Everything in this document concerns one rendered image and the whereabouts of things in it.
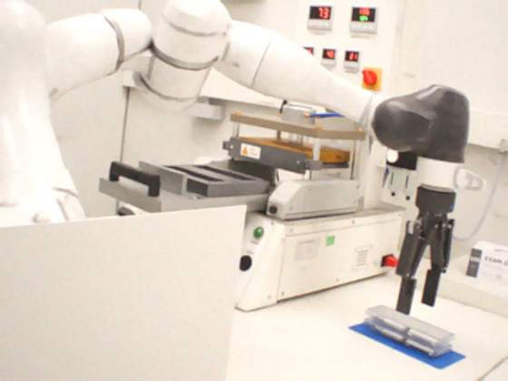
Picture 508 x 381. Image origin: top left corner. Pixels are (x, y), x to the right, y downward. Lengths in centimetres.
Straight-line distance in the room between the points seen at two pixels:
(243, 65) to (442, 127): 35
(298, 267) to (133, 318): 70
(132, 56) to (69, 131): 175
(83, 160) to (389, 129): 193
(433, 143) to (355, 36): 54
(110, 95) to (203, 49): 185
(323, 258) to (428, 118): 45
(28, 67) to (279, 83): 44
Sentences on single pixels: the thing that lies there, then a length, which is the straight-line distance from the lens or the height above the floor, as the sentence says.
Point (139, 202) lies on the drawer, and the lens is 114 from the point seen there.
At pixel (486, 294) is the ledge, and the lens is 146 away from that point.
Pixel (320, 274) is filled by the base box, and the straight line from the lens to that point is 136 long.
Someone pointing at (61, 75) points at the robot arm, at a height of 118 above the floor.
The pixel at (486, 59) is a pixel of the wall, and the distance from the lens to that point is 179.
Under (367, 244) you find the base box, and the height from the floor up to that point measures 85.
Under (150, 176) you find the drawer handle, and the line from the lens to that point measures 111.
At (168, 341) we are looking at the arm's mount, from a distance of 69.
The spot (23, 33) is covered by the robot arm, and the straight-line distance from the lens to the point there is 79.
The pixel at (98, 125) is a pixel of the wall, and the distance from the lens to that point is 280.
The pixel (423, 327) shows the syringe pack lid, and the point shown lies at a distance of 116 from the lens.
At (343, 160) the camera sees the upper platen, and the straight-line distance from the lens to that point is 144.
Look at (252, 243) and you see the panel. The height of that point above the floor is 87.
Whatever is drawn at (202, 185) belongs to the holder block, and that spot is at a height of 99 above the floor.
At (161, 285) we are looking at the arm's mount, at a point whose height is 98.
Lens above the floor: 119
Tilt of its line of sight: 10 degrees down
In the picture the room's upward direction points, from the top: 7 degrees clockwise
